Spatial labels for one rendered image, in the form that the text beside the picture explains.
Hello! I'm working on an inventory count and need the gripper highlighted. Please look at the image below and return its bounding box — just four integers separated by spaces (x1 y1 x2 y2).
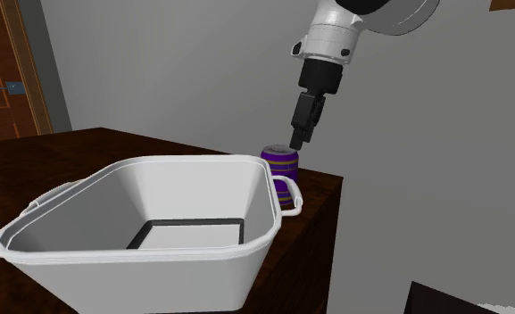
288 58 344 152

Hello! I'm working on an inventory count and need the white plastic tub with handles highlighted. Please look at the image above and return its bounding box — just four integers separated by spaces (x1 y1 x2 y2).
0 153 304 314

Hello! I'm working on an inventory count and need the brown wooden panel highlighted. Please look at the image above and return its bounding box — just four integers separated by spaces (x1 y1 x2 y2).
488 0 515 12

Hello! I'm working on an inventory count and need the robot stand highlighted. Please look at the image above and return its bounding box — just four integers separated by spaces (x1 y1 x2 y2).
403 280 500 314

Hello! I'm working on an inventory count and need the purple can with yellow stripes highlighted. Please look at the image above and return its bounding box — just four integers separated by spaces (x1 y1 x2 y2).
260 144 300 207

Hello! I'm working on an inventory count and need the dark wooden table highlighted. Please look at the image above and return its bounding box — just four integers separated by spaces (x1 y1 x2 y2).
0 127 345 314

